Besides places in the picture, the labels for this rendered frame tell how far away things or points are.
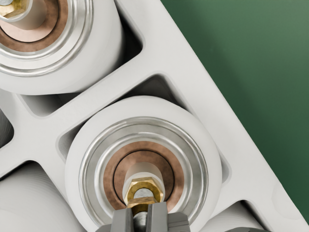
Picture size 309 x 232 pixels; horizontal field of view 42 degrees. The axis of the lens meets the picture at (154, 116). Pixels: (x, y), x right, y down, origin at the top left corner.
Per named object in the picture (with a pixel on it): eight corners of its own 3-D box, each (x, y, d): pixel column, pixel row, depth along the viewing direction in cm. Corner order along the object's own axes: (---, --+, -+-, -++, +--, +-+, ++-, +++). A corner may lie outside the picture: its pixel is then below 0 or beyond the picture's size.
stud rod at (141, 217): (148, 197, 22) (151, 252, 15) (132, 190, 22) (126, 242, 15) (155, 181, 22) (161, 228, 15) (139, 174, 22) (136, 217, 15)
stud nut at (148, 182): (151, 217, 21) (151, 222, 20) (121, 204, 21) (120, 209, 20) (166, 182, 21) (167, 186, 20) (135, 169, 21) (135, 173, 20)
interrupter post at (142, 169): (160, 202, 24) (163, 220, 21) (120, 195, 24) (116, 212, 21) (167, 162, 24) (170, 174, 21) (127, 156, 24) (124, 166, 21)
